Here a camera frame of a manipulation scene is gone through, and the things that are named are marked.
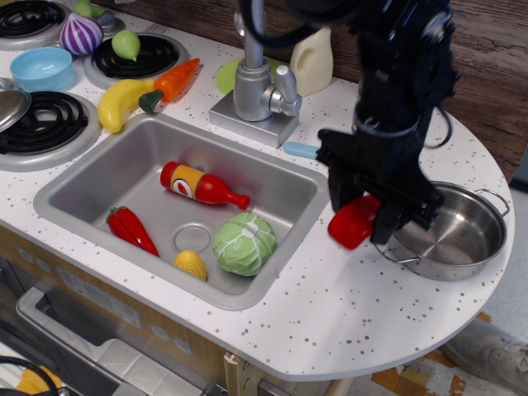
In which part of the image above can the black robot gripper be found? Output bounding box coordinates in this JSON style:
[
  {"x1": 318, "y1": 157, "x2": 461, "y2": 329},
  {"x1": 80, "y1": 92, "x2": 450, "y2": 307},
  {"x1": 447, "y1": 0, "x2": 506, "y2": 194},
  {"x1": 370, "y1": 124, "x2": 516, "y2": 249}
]
[{"x1": 317, "y1": 128, "x2": 444, "y2": 244}]

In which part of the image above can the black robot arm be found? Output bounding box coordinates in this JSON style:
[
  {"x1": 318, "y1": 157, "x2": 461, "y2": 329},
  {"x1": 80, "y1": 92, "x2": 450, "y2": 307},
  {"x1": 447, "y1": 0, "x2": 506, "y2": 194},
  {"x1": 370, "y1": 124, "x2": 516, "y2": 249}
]
[{"x1": 289, "y1": 1, "x2": 459, "y2": 249}]

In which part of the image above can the green toy cabbage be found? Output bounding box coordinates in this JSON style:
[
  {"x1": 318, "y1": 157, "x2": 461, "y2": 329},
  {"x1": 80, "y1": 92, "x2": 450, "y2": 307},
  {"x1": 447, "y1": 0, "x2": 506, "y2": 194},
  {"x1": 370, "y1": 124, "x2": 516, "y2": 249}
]
[{"x1": 213, "y1": 212, "x2": 277, "y2": 276}]

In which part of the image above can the silver toy faucet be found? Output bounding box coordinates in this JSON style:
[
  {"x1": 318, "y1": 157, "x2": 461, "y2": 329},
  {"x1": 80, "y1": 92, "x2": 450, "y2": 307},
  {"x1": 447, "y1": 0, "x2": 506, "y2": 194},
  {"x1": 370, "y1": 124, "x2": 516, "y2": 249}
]
[{"x1": 210, "y1": 1, "x2": 302, "y2": 148}]

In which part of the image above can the silver toy sink basin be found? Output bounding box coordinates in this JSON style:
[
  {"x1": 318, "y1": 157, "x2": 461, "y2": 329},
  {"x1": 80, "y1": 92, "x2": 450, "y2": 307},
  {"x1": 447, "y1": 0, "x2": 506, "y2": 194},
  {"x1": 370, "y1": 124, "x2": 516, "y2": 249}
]
[{"x1": 34, "y1": 114, "x2": 329, "y2": 310}]

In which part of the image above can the cream toy detergent bottle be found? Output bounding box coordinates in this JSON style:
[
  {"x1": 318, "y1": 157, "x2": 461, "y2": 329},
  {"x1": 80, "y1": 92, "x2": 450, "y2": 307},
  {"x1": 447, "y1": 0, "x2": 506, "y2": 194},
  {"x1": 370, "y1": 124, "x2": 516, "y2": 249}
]
[{"x1": 290, "y1": 27, "x2": 333, "y2": 97}]

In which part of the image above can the red toy ketchup bottle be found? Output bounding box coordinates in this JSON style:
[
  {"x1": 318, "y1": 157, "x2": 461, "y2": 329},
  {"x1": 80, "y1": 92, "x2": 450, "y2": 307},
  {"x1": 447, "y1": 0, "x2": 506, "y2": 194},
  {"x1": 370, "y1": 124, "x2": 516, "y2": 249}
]
[{"x1": 160, "y1": 162, "x2": 251, "y2": 210}]

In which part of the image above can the grey sneaker on floor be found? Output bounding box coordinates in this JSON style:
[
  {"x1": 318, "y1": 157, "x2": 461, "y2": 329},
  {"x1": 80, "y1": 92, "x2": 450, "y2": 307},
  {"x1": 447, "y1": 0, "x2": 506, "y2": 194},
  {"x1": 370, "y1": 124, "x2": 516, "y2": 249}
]
[{"x1": 442, "y1": 318, "x2": 527, "y2": 395}]

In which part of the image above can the yellow toy corn piece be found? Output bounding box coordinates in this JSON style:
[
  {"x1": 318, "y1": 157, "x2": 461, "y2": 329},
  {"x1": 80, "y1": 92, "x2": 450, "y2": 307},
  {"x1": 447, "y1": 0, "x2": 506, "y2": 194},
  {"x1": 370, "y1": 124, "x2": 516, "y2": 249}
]
[{"x1": 173, "y1": 250, "x2": 207, "y2": 281}]

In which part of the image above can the green round toy plate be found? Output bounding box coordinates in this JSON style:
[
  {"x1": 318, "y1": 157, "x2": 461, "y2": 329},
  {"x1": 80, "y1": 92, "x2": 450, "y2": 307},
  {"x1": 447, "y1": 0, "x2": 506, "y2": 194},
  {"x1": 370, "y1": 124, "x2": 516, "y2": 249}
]
[{"x1": 215, "y1": 57, "x2": 287, "y2": 95}]

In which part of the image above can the orange toy carrot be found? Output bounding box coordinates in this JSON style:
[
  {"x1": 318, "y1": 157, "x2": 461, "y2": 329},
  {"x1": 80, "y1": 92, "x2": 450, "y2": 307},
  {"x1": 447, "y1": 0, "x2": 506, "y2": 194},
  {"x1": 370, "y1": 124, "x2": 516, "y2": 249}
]
[{"x1": 139, "y1": 58, "x2": 200, "y2": 113}]

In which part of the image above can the red toy chili pepper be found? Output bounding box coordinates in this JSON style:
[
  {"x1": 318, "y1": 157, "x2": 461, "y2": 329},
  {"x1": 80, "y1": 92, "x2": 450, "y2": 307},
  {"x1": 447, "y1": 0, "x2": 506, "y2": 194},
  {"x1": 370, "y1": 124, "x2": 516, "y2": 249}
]
[{"x1": 106, "y1": 206, "x2": 159, "y2": 257}]

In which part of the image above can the yellow toy banana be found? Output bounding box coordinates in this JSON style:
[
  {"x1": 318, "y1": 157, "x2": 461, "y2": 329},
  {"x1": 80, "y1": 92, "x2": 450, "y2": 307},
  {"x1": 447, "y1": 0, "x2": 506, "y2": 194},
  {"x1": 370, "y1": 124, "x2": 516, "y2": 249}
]
[{"x1": 97, "y1": 79, "x2": 154, "y2": 133}]

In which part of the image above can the green toy pear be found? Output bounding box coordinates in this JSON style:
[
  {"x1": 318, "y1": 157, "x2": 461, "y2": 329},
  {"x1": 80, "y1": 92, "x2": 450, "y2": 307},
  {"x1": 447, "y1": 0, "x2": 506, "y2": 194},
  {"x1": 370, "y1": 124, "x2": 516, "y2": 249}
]
[{"x1": 111, "y1": 30, "x2": 141, "y2": 61}]

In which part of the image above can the toy oven door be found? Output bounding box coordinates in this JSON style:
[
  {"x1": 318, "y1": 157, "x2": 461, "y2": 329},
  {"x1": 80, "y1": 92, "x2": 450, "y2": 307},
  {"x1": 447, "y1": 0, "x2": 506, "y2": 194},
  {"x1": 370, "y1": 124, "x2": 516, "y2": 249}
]
[{"x1": 1, "y1": 260, "x2": 222, "y2": 395}]

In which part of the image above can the grey stove knob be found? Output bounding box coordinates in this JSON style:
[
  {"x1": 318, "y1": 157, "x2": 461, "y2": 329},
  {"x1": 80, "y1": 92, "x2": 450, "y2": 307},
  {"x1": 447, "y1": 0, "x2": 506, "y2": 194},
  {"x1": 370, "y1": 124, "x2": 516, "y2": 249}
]
[{"x1": 97, "y1": 11, "x2": 125, "y2": 37}]

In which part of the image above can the front left stove burner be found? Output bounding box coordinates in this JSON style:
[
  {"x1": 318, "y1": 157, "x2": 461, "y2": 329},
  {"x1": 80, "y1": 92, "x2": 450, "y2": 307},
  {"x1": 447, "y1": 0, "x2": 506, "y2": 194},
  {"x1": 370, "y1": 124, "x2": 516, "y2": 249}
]
[{"x1": 1, "y1": 92, "x2": 101, "y2": 172}]

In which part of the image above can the purple striped toy onion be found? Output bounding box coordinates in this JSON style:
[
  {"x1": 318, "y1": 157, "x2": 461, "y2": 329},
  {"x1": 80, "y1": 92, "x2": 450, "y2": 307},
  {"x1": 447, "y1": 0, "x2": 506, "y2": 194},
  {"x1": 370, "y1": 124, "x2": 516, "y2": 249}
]
[{"x1": 59, "y1": 13, "x2": 104, "y2": 55}]

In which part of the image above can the green toy at back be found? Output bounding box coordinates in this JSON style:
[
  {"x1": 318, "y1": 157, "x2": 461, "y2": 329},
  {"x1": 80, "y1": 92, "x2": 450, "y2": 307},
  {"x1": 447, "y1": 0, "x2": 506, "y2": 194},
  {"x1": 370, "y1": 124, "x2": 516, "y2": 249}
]
[{"x1": 75, "y1": 0, "x2": 106, "y2": 19}]

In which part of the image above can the light blue toy bowl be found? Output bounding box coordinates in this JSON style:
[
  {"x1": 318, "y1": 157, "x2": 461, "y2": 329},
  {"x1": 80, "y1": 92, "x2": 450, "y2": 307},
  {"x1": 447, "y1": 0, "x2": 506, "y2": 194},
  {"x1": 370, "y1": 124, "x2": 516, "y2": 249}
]
[{"x1": 10, "y1": 47, "x2": 75, "y2": 92}]

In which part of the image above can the silver pot lid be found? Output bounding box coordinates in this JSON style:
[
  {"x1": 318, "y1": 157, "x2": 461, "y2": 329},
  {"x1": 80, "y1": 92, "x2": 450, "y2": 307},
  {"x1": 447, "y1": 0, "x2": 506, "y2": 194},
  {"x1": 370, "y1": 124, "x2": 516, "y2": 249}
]
[{"x1": 0, "y1": 78, "x2": 32, "y2": 132}]

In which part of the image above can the back left stove burner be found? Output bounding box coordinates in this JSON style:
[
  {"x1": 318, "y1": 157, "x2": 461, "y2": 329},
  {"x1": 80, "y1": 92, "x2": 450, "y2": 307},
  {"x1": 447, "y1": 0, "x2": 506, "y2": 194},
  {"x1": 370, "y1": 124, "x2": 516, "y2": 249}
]
[{"x1": 1, "y1": 1, "x2": 71, "y2": 51}]

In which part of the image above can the yellow object at bottom left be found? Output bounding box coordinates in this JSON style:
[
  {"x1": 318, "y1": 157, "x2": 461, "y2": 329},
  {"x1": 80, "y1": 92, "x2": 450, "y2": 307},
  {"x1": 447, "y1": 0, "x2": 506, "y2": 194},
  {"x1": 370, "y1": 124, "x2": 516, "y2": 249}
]
[{"x1": 16, "y1": 366, "x2": 63, "y2": 395}]

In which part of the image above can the blue handled toy knife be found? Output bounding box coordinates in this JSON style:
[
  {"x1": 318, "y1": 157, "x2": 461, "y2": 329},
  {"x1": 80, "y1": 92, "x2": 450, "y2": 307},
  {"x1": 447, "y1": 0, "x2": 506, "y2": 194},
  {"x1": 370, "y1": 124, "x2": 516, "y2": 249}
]
[{"x1": 283, "y1": 142, "x2": 319, "y2": 159}]

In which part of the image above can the small steel pan with handles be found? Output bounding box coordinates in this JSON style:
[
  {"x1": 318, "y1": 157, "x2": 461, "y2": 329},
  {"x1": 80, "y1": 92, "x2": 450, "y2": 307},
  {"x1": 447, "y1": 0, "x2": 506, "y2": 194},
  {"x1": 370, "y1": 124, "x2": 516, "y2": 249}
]
[{"x1": 376, "y1": 181, "x2": 511, "y2": 281}]

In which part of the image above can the black cable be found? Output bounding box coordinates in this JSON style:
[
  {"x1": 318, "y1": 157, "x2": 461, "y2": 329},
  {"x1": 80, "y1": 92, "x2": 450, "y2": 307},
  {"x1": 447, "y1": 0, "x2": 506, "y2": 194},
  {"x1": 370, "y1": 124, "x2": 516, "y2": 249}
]
[{"x1": 0, "y1": 356, "x2": 69, "y2": 396}]

